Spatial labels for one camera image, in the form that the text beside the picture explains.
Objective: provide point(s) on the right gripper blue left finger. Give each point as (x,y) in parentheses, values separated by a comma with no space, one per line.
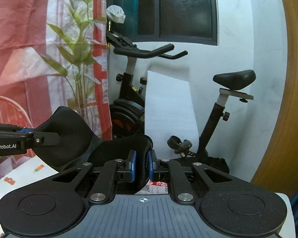
(112,173)

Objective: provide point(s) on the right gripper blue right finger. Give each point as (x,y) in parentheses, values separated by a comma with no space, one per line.
(171,172)

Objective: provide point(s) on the wooden door frame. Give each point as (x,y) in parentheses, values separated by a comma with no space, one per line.
(278,170)

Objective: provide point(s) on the dark window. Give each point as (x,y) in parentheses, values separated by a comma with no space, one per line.
(193,21)

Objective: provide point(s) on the white foam sheet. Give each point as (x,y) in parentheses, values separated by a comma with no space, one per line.
(169,111)

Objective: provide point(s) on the pink printed backdrop cloth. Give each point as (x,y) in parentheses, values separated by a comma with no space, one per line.
(53,53)

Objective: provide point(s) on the black eye mask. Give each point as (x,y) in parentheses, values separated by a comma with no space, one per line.
(79,144)

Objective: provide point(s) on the black exercise bike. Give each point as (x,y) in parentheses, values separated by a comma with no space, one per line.
(128,110)

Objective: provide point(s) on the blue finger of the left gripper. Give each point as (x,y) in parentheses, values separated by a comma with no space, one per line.
(24,130)
(48,139)

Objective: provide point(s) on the red cardboard box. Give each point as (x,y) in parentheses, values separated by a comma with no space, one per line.
(154,188)

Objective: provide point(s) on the crumpled white cloth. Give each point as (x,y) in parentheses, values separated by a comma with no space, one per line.
(116,14)

